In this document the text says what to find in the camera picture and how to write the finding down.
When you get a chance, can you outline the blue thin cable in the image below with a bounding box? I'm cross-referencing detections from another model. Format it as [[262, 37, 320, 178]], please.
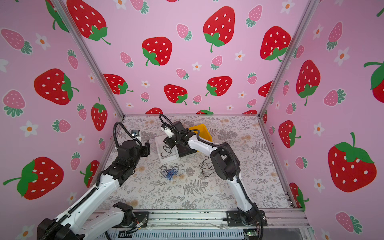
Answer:
[[164, 167, 180, 181]]

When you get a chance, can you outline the black thin cable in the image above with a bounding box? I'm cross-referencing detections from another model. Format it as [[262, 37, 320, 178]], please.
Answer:
[[197, 154, 217, 178]]

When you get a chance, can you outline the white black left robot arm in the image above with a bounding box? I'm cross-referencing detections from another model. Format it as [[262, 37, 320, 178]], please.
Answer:
[[37, 122, 150, 240]]

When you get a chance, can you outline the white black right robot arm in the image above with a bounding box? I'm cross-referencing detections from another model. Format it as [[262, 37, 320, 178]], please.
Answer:
[[161, 118, 268, 228]]

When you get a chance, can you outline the black plastic bin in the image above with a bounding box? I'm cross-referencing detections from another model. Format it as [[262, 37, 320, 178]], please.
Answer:
[[176, 142, 197, 158]]

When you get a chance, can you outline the yellow plastic bin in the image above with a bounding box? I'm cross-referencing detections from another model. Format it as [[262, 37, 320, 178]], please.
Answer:
[[189, 124, 213, 142]]

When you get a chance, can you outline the white plastic bin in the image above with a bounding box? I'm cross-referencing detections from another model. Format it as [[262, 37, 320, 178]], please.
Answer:
[[155, 135, 180, 164]]

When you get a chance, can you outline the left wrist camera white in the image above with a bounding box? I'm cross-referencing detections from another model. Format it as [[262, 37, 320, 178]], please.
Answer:
[[131, 130, 142, 146]]

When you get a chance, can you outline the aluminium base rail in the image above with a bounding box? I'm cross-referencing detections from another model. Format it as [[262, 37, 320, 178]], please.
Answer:
[[58, 208, 316, 240]]

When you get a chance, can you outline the aluminium corner post left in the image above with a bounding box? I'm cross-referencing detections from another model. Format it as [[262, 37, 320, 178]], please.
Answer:
[[52, 0, 125, 121]]

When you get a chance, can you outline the aluminium corner post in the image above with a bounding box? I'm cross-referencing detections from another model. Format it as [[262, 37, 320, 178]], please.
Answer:
[[52, 0, 125, 121], [259, 0, 320, 119]]

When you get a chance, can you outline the aluminium corner post right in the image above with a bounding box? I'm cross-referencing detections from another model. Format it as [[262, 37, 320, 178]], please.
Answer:
[[259, 0, 320, 119]]

